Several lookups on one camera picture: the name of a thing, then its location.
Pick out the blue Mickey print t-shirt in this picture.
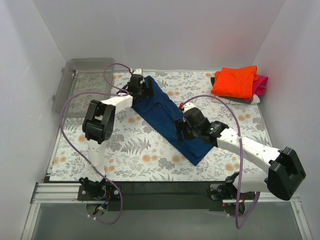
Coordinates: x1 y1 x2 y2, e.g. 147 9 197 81
132 76 213 166

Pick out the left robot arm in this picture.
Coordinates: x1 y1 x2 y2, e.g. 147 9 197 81
79 68 155 200

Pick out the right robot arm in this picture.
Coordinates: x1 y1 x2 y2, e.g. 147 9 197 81
174 103 306 201

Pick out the clear plastic bin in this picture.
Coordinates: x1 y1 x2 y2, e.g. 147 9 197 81
51 57 115 118

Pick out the orange folded t-shirt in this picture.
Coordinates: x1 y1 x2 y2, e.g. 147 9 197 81
211 65 259 99

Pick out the floral patterned table mat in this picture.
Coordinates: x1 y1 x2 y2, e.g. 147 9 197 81
48 71 272 182

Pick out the pink folded t-shirt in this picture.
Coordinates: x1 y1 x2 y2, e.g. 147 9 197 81
252 75 269 96

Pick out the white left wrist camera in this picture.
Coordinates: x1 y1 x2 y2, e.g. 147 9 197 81
131 68 143 76

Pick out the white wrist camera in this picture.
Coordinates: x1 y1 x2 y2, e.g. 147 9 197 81
131 68 143 76
179 102 195 113

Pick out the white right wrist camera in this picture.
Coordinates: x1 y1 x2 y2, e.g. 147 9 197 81
179 102 195 113

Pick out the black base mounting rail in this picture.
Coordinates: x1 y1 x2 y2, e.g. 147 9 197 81
77 178 237 211

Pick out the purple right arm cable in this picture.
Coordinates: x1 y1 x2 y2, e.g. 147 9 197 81
182 94 261 230

